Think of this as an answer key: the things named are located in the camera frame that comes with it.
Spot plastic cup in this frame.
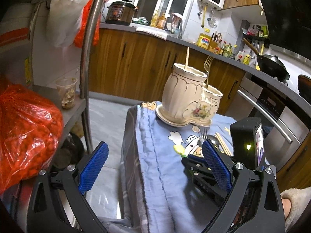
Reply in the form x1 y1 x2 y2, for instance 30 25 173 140
56 77 78 109

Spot wooden chopstick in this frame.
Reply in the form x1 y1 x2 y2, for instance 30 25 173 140
218 131 233 153
215 132 233 156
184 47 190 70

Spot electric pressure cooker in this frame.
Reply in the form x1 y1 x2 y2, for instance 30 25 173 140
105 0 138 26

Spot white plastic bag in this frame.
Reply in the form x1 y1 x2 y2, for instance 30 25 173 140
46 0 90 47

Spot white towel on counter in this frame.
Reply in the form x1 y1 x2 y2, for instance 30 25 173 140
135 26 168 41

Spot silver fork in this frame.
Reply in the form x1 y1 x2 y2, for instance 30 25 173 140
201 127 208 140

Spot silver spoon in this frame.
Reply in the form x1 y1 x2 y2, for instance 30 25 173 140
207 134 220 148

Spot yellow plastic utensil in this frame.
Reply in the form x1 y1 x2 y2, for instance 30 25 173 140
173 145 187 158

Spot amber bottle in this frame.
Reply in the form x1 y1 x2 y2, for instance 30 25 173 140
156 13 166 29

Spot yellow bottle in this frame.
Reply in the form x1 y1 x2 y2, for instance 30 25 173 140
150 11 159 27

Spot blue cartoon cloth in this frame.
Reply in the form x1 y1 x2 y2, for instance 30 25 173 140
134 100 238 233

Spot yellow oil jug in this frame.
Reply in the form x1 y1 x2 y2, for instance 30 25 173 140
196 33 211 50

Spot built-in oven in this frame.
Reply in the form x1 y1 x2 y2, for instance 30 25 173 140
226 74 310 171

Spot person right hand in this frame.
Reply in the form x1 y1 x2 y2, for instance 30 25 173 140
281 198 292 219

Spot red plastic bag on shelf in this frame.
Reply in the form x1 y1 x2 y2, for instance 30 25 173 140
1 81 63 192

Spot wooden kitchen cabinets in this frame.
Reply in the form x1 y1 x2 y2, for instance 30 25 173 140
88 27 247 116

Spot cream floral ceramic utensil holder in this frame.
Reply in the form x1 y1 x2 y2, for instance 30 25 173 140
155 63 222 127

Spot metal shelf rack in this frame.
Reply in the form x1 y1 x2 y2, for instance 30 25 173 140
0 0 115 156

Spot black wok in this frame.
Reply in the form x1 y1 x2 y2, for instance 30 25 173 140
242 38 290 83

